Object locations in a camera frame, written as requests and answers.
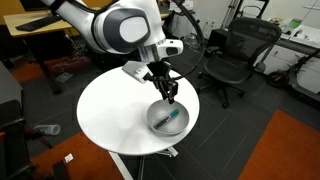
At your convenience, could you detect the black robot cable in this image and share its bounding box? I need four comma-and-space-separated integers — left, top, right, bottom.
171, 0, 205, 82

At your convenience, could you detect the black keyboard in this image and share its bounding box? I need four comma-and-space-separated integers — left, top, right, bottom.
14, 14, 63, 33

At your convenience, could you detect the black computer tower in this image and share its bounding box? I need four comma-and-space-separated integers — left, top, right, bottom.
208, 28, 231, 58

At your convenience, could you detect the black electric scooter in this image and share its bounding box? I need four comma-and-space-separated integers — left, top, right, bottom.
264, 48, 320, 103

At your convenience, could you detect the small white paper scrap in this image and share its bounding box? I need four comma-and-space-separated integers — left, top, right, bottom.
63, 153, 74, 164

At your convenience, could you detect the white metal table base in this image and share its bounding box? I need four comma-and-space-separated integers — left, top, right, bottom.
108, 145, 179, 180

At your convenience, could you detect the black metal post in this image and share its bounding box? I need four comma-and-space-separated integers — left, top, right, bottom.
52, 160, 70, 180

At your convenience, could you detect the wooden top desk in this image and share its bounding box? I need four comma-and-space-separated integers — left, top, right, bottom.
3, 9, 171, 95

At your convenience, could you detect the white drawer cabinet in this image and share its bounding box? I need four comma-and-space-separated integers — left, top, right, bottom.
171, 11, 197, 39

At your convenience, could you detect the black computer monitor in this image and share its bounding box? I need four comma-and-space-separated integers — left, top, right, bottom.
19, 0, 46, 12

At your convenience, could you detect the black light stand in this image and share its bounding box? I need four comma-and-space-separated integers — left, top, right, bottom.
222, 0, 271, 21

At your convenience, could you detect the teal capped marker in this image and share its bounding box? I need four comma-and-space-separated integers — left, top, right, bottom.
153, 108, 180, 131

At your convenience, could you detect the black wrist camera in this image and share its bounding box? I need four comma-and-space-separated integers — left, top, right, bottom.
146, 60, 173, 84

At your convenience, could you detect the grey floor plate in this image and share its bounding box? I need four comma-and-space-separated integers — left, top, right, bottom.
54, 72, 74, 84

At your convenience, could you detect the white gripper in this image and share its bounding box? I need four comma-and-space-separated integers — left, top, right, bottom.
121, 60, 180, 105

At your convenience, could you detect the white cabinet desk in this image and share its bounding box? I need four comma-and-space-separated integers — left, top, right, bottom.
253, 23, 320, 96

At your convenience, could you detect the clear plastic bottle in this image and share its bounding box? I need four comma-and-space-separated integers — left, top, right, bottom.
33, 123, 62, 136

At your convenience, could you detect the green box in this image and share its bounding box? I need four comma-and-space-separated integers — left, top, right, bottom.
289, 18, 303, 30

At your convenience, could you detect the white box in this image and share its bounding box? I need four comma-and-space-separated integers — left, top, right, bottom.
178, 0, 195, 14

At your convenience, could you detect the white ceramic bowl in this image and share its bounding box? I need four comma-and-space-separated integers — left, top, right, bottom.
146, 98, 191, 137

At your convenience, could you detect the black clamp orange handle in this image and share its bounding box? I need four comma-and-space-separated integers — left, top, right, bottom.
0, 126, 55, 150

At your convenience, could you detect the black mesh office chair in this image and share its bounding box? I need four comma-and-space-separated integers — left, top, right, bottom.
196, 17, 283, 109

